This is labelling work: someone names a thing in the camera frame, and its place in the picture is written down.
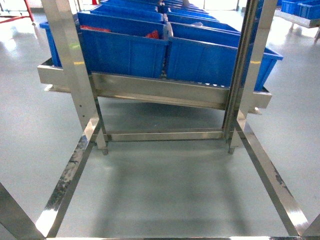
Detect blue plastic bin right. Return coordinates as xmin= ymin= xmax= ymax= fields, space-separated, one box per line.
xmin=165 ymin=21 xmax=284 ymax=92

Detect blue plastic bin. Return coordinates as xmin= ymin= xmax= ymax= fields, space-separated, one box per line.
xmin=77 ymin=11 xmax=169 ymax=79
xmin=165 ymin=21 xmax=284 ymax=92

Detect blue plastic bin left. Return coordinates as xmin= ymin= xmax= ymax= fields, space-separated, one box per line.
xmin=77 ymin=11 xmax=169 ymax=79

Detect blue bin second row right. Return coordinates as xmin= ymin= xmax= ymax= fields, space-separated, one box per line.
xmin=164 ymin=12 xmax=241 ymax=33

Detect blue bin second row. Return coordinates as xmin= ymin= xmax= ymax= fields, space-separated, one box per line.
xmin=164 ymin=12 xmax=241 ymax=33
xmin=89 ymin=4 xmax=165 ymax=24

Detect blue bin second row left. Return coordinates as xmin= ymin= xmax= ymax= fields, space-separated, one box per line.
xmin=89 ymin=4 xmax=165 ymax=24

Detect blue bin far left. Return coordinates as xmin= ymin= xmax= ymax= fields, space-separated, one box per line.
xmin=39 ymin=21 xmax=62 ymax=67

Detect steel table far right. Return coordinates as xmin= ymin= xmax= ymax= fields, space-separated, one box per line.
xmin=274 ymin=10 xmax=320 ymax=44

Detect blue bins on far table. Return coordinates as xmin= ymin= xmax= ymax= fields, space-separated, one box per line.
xmin=281 ymin=0 xmax=320 ymax=20

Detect stainless steel rack frame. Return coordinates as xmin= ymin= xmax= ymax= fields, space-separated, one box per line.
xmin=0 ymin=0 xmax=320 ymax=240

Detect red metal table frame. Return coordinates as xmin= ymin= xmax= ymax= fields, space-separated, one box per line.
xmin=0 ymin=0 xmax=36 ymax=26

